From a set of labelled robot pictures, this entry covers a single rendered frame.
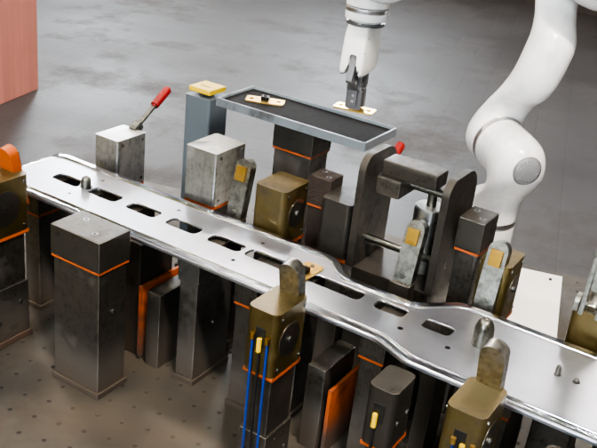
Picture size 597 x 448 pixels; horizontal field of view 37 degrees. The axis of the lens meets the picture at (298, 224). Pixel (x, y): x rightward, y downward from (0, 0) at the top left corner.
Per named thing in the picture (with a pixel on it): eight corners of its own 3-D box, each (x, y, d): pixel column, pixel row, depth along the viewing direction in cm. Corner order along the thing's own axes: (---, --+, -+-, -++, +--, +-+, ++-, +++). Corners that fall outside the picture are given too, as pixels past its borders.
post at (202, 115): (174, 266, 219) (183, 92, 201) (194, 256, 225) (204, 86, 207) (198, 276, 216) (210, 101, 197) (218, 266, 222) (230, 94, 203)
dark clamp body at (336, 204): (298, 364, 188) (320, 196, 171) (328, 340, 197) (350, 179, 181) (328, 377, 184) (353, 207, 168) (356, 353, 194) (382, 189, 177)
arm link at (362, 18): (355, -2, 179) (354, 13, 180) (339, 4, 171) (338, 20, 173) (395, 5, 176) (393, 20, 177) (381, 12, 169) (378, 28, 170)
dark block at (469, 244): (420, 408, 177) (459, 215, 159) (435, 392, 183) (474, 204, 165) (443, 419, 175) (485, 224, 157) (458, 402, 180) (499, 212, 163)
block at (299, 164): (256, 302, 208) (274, 117, 189) (275, 289, 214) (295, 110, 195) (292, 317, 203) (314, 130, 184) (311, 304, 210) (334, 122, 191)
